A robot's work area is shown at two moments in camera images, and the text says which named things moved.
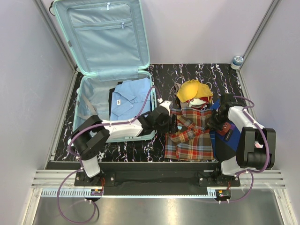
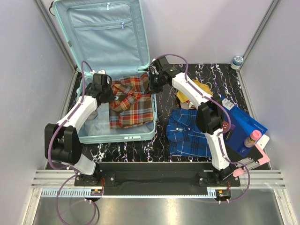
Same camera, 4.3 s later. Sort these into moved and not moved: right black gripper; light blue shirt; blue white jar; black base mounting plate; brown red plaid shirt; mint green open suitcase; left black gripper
Moved: light blue shirt; brown red plaid shirt; left black gripper; right black gripper
Not moved: blue white jar; mint green open suitcase; black base mounting plate
